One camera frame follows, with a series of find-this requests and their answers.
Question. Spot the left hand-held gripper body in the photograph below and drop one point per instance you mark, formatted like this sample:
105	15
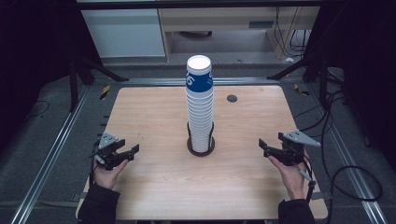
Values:
107	141

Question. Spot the round black table grommet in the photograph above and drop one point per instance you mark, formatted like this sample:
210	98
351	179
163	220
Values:
232	98

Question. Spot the yellow and black tape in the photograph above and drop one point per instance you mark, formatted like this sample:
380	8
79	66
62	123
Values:
105	92
301	90

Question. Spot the black metal stand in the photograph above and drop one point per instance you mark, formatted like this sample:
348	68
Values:
322	81
73	84

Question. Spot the black curtain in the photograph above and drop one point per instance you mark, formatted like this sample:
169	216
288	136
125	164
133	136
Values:
31	56
364	62

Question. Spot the person's left hand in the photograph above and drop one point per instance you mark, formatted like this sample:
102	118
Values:
107	177

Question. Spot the wooden desk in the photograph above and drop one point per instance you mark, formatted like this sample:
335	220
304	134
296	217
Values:
218	18

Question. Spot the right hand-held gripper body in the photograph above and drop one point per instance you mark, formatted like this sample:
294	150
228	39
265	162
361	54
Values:
294	149

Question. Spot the person's right hand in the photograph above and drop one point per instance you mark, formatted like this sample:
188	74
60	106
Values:
294	180

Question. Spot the stack of white paper cups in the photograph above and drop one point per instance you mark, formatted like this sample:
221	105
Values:
200	121

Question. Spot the white cabinet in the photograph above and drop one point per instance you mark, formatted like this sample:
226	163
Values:
124	32

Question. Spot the metal floor rail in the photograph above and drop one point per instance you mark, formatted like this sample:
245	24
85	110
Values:
162	81
49	158
345	155

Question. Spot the blue and white paper cup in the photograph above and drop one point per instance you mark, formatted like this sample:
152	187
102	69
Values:
199	81

